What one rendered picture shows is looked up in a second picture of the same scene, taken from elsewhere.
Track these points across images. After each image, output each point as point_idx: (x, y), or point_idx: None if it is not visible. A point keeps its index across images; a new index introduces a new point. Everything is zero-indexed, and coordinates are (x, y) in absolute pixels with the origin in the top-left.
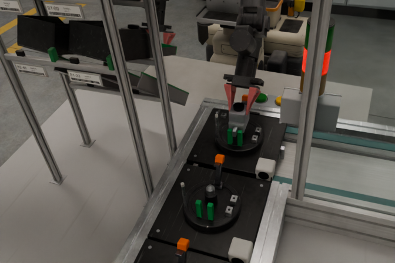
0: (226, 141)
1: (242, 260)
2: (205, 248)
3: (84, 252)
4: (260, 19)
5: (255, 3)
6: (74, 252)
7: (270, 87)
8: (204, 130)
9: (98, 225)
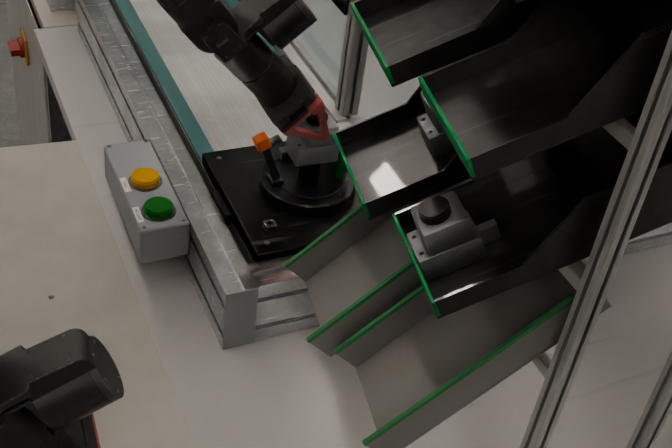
0: (341, 183)
1: None
2: None
3: (635, 326)
4: None
5: None
6: (650, 335)
7: (5, 298)
8: None
9: (593, 341)
